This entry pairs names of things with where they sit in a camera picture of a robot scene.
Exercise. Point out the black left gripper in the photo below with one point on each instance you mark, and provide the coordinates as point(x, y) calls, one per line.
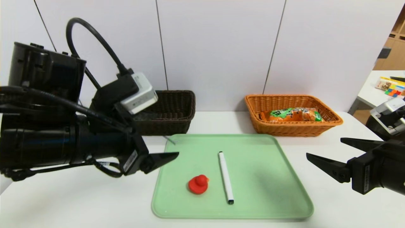
point(135, 159)

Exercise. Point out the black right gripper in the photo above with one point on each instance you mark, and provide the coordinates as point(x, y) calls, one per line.
point(364, 175)

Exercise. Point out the red rubber duck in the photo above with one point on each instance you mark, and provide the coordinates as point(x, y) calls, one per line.
point(198, 186)

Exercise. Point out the orange snack bag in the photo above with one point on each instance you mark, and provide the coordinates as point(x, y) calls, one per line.
point(297, 115)

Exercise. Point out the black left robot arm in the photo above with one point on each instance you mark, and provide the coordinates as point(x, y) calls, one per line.
point(41, 145)

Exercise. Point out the dark brown wicker basket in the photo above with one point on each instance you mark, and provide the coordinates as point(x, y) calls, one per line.
point(174, 120)

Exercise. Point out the orange wicker basket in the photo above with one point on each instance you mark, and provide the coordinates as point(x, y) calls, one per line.
point(284, 129)

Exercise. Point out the white side table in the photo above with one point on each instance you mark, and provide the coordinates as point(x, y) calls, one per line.
point(368, 91)

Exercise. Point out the white marker pen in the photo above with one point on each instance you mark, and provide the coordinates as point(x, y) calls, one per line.
point(226, 177)

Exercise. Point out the colourful puzzle cube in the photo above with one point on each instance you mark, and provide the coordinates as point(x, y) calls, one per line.
point(394, 92)

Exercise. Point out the small printed wooden box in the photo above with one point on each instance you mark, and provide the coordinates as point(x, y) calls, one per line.
point(382, 85)

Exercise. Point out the yellow flat booklet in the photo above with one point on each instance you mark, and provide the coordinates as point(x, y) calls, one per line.
point(397, 81)

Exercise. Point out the light green plastic tray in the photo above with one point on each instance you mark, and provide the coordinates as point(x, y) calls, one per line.
point(259, 190)

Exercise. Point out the wooden shelf unit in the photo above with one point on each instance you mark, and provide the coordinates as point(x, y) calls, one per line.
point(395, 53)

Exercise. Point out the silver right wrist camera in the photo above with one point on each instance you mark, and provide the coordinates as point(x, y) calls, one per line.
point(384, 109)

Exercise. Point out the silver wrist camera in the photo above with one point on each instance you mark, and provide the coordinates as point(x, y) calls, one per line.
point(384, 109)
point(142, 95)

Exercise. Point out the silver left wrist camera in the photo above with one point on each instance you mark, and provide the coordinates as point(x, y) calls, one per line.
point(142, 95)

